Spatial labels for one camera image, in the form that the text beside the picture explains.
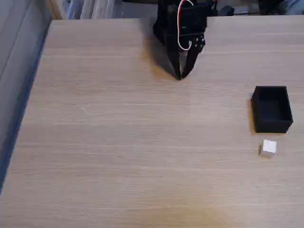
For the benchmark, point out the white cube block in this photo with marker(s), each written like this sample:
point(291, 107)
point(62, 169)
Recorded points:
point(268, 147)

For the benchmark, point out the black open box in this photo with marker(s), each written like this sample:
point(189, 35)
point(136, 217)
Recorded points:
point(273, 123)

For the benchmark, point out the dark blue object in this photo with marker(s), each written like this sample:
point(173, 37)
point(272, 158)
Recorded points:
point(226, 11)

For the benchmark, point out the white stacked panels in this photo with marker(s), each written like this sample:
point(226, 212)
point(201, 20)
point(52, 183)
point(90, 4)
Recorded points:
point(95, 9)

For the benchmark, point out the person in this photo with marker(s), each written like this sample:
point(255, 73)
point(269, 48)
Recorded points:
point(293, 6)

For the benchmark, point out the light wooden post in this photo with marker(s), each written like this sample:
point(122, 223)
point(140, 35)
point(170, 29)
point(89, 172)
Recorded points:
point(55, 9)

